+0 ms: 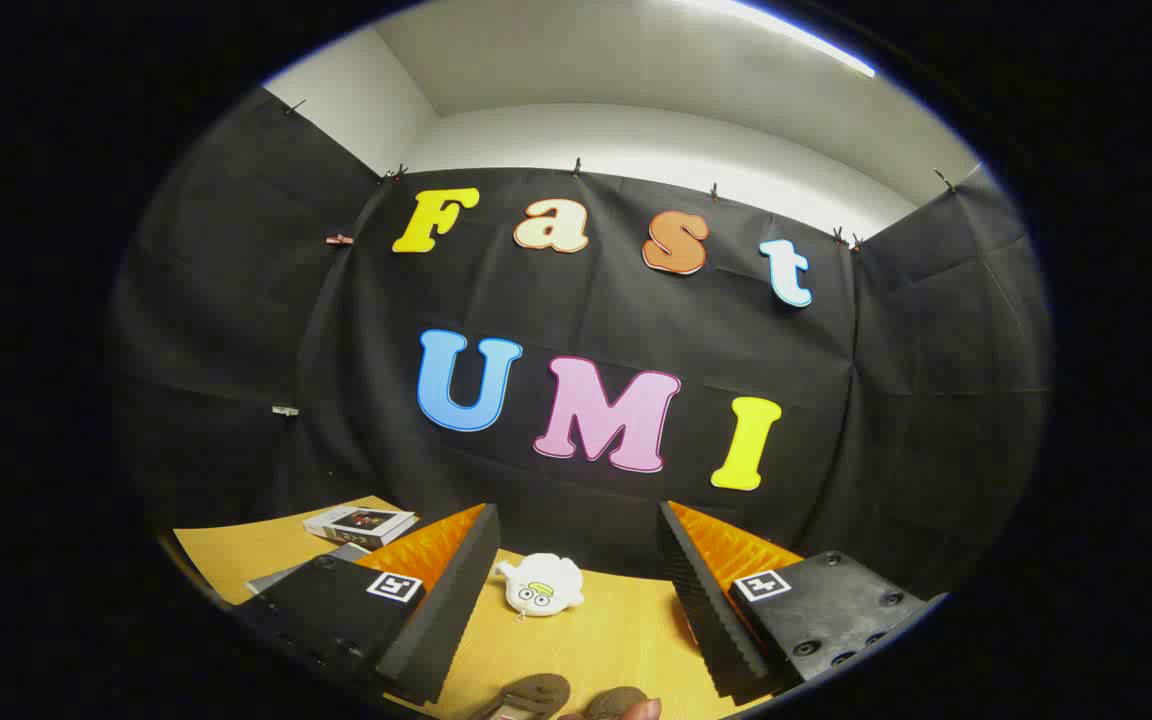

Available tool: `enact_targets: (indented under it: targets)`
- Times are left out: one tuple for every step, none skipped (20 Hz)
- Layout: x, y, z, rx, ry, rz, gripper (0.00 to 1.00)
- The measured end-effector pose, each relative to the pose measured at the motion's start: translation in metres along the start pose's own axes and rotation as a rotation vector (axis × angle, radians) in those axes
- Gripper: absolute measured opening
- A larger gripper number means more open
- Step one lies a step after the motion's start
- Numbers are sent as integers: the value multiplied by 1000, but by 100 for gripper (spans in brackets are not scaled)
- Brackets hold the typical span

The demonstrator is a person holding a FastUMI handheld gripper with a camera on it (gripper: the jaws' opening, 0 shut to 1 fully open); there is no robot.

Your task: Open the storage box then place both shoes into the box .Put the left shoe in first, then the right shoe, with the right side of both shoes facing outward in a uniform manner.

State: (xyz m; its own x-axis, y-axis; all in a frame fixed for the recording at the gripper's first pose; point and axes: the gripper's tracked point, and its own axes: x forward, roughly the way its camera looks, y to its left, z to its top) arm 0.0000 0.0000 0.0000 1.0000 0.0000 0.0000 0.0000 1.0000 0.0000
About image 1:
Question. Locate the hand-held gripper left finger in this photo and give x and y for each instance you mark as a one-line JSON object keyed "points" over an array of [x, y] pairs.
{"points": [[451, 620]]}

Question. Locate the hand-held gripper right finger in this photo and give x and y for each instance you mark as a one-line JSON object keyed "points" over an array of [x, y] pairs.
{"points": [[706, 610]]}

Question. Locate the brown fuzzy shoe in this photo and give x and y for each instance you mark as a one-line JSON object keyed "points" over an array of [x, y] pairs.
{"points": [[528, 693], [614, 704]]}

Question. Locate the grey fabric storage box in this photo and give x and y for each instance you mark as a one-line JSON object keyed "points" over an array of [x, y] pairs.
{"points": [[301, 572]]}

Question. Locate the white plush toy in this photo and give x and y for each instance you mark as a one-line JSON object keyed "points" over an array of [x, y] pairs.
{"points": [[539, 588]]}

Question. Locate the white-bordered book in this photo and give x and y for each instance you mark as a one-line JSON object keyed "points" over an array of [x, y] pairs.
{"points": [[361, 523]]}

